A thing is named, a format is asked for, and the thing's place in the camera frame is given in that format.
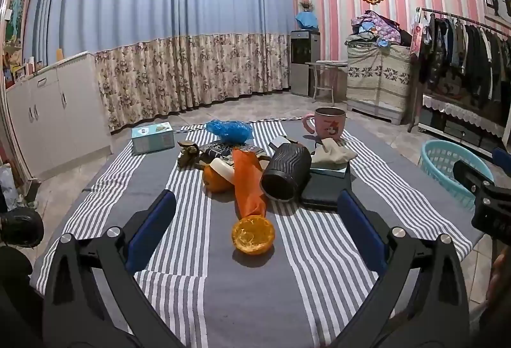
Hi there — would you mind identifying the clothes rack with clothes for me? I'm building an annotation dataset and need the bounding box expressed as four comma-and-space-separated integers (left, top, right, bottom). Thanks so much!
410, 7, 510, 127

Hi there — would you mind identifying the black glasses case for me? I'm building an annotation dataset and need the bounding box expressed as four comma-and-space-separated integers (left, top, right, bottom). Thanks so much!
298, 164, 352, 210

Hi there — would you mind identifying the pile of clothes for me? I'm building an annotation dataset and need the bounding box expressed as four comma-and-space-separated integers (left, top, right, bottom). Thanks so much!
345, 11, 411, 48

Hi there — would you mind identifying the teal plastic basket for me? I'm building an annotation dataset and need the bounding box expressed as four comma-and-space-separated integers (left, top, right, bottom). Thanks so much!
418, 139, 494, 211

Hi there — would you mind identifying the teal tissue box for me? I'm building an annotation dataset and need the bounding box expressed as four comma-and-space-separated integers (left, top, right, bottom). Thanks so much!
131, 122, 175, 155

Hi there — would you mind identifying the black ribbed cup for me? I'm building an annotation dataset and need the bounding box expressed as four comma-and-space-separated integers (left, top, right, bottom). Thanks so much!
260, 143, 312, 202

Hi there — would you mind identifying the orange peel half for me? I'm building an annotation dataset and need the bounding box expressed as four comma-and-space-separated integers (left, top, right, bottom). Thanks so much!
231, 215, 275, 255

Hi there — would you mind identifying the water dispenser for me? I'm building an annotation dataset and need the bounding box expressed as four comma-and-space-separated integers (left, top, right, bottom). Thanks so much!
289, 29, 320, 97

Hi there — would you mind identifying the low tv bench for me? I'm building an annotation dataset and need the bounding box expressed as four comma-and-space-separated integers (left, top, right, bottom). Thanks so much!
414, 94, 510, 160

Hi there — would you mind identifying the printed snack packet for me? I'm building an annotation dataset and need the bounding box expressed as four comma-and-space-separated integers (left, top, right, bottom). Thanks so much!
199, 140, 268, 166

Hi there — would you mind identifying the small folding table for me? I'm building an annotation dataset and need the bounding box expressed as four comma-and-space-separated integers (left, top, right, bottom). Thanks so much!
306, 60, 348, 106

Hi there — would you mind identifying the grey striped tablecloth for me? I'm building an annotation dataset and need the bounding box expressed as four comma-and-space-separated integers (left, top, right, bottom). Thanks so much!
29, 119, 486, 348

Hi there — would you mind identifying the white cabinet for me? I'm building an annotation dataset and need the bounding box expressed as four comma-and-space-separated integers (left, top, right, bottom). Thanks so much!
6, 52, 112, 181

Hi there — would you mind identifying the blue floral curtain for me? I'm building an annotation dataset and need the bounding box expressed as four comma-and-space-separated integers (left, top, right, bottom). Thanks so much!
23, 0, 294, 130

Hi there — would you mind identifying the pink mug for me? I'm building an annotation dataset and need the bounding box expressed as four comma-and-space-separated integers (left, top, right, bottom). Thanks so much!
301, 106, 347, 140

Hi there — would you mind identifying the covered storage cabinet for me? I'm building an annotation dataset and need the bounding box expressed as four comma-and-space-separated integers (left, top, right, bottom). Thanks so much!
347, 41, 413, 125

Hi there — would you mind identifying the blue plastic bag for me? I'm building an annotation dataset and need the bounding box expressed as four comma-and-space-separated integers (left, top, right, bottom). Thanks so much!
205, 120, 253, 145

